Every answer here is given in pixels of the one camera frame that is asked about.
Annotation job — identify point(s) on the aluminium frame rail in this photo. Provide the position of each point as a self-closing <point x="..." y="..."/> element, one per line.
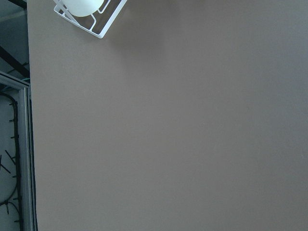
<point x="17" y="174"/>

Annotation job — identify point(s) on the white cup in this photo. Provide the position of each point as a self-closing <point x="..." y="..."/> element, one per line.
<point x="82" y="8"/>

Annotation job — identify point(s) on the white wire cup rack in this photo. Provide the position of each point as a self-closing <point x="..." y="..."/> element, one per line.
<point x="97" y="23"/>

